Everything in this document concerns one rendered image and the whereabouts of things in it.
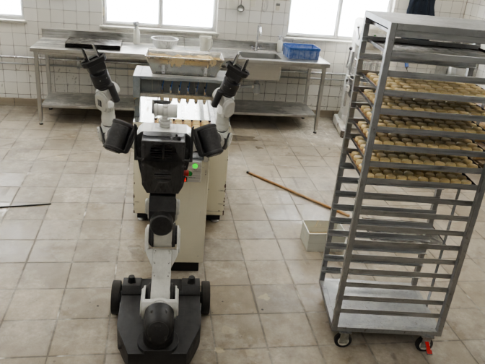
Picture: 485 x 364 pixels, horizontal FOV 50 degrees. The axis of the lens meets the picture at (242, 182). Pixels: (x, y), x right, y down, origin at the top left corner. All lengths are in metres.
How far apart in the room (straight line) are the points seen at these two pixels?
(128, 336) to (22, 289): 0.96
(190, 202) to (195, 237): 0.26
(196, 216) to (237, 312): 0.66
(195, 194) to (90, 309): 0.94
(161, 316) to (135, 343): 0.23
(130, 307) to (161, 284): 0.25
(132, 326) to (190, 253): 0.81
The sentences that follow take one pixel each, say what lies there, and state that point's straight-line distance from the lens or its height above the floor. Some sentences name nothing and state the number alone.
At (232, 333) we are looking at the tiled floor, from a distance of 3.19.
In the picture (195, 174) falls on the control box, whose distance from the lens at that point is 3.26.
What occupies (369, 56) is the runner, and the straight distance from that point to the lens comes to 2.94.
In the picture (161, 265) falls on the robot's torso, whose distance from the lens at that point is 2.98.
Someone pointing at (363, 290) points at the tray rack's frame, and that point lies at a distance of 3.47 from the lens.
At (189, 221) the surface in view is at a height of 0.41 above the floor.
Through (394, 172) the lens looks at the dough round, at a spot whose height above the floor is 1.06.
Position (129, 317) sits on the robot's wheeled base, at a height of 0.17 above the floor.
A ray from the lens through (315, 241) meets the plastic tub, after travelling 4.00.
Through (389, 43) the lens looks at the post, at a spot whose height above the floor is 1.73.
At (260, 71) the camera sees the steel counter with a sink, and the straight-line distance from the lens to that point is 6.40.
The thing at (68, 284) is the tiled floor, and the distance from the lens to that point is 3.60.
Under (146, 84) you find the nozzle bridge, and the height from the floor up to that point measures 1.10.
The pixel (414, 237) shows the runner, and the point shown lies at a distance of 3.44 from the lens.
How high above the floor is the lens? 2.06
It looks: 24 degrees down
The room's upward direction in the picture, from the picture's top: 5 degrees clockwise
